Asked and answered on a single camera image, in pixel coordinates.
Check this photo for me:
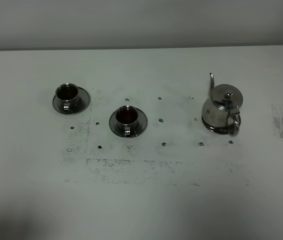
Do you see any stainless steel teapot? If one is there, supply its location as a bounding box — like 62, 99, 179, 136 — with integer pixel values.
201, 73, 243, 136

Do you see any middle stainless steel teacup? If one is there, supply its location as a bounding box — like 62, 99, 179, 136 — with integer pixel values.
109, 105, 139, 138

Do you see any stainless steel teacup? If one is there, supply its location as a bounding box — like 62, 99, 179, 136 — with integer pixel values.
109, 105, 139, 138
55, 83, 79, 112

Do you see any left stainless steel teacup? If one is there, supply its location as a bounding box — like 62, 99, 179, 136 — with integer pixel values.
55, 83, 79, 112

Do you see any steel teapot saucer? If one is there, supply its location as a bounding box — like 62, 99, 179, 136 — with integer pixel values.
201, 117, 235, 136

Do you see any middle steel saucer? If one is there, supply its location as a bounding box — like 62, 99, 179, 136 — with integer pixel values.
108, 106, 149, 138

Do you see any left steel saucer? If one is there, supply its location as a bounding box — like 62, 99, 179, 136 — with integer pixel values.
52, 87, 91, 115

